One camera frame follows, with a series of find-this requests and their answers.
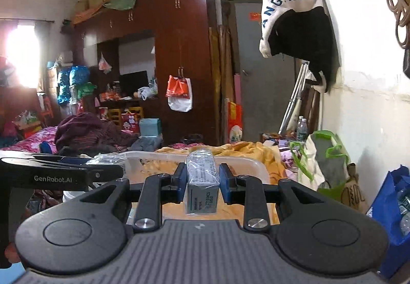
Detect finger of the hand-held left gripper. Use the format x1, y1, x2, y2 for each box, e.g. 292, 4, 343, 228
30, 153, 95, 165
86, 163, 125, 190

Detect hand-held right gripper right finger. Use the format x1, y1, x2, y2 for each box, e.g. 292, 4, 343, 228
219, 162, 324, 233

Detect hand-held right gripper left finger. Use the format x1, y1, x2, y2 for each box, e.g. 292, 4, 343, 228
80, 162, 188, 233

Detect clear plastic packet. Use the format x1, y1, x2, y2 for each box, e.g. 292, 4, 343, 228
86, 152, 129, 172

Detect clear plastic basket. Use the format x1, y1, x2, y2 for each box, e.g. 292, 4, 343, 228
122, 151, 271, 193

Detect grey plastic medicine box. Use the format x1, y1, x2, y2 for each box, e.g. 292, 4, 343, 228
184, 149, 221, 216

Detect pile of dark clothes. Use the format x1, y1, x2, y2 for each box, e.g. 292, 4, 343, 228
54, 112, 138, 156

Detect yellow patterned blanket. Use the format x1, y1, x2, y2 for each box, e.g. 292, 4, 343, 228
155, 141, 285, 227

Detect pink bedsheet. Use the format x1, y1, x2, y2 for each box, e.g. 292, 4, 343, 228
0, 129, 58, 153

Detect grey cloth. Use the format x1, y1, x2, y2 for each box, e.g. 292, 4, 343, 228
131, 136, 162, 152

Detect red gift bag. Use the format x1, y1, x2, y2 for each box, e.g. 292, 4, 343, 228
121, 111, 140, 133

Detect teal box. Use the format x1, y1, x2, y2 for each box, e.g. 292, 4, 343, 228
139, 118, 161, 137

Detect red printed bag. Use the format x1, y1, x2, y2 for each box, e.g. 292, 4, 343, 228
227, 101, 243, 144

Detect orange and white plastic bag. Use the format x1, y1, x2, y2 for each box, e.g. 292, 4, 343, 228
166, 74, 193, 112

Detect blue mesh bags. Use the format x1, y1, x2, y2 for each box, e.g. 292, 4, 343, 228
58, 66, 90, 103

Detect black television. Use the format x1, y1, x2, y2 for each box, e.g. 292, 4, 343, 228
119, 70, 149, 97

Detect pink board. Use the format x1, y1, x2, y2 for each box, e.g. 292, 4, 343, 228
234, 74, 244, 105

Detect small pink plastic bag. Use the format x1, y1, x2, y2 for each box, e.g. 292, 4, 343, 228
98, 54, 112, 75

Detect leaning wooden boards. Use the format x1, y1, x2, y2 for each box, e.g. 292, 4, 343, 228
208, 25, 236, 144

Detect grey door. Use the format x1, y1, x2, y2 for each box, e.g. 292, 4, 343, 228
235, 0, 297, 144

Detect green and white tote bag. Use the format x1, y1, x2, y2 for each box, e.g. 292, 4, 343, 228
290, 130, 351, 199

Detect white metal rods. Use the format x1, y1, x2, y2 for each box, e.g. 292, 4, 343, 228
279, 60, 311, 134

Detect brown paper bag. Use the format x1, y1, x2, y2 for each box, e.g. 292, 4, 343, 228
341, 164, 369, 214

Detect dark wooden wardrobe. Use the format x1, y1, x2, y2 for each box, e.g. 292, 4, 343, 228
72, 0, 221, 147

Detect blue tote bag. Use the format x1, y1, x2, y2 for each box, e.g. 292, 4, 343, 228
367, 165, 410, 280

